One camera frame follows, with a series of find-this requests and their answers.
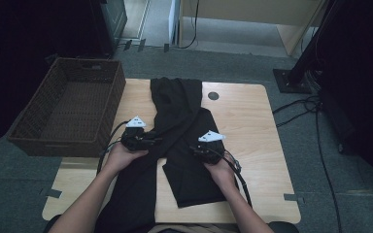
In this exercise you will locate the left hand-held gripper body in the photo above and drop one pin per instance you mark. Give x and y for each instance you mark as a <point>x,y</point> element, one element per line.
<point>132,140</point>

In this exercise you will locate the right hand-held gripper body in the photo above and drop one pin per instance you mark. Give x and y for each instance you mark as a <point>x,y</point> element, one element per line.
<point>212,152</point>

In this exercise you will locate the black pants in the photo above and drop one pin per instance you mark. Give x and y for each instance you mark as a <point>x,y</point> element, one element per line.
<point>178,106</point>

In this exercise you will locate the brown wicker basket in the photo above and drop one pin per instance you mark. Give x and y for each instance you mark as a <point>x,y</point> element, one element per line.
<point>74,106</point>

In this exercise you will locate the person's left hand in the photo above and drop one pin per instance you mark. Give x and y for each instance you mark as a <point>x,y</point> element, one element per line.
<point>121,158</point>

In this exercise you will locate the person's right hand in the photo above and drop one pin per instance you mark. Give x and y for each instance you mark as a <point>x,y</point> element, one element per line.
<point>223,174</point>

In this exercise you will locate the black round table grommet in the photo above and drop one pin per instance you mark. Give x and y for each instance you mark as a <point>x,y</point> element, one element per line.
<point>213,95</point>

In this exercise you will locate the person's beige clothing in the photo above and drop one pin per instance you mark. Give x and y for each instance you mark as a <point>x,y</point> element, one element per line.
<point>191,228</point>

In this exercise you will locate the black chair armrest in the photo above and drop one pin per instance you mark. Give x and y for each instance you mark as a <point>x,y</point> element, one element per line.
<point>285,227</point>
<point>50,225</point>

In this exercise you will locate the black metal stand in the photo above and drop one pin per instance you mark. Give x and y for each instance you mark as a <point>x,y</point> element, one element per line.
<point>291,81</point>

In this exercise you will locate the dark cabinet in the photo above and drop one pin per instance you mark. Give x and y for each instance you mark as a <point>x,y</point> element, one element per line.
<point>110,26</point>

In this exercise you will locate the white board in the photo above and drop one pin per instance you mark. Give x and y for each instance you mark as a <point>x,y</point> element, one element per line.
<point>174,19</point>

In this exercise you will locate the light wooden cabinet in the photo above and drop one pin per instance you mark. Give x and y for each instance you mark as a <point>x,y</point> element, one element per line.
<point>239,9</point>

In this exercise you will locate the dark curtain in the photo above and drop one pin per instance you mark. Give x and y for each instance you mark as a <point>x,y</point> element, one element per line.
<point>13,32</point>
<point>369,81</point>

